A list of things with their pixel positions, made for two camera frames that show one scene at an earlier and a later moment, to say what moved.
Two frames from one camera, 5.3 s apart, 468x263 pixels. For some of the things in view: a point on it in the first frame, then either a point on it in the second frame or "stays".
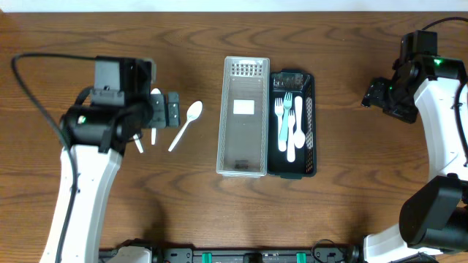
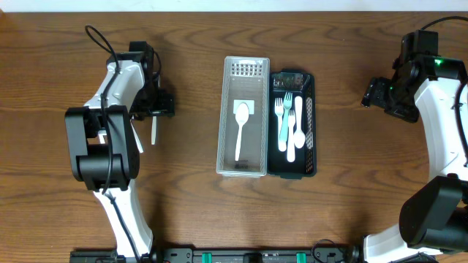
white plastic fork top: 279,107 stays
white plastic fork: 290,155 stays
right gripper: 374,95 stays
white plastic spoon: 192,113 → 242,113
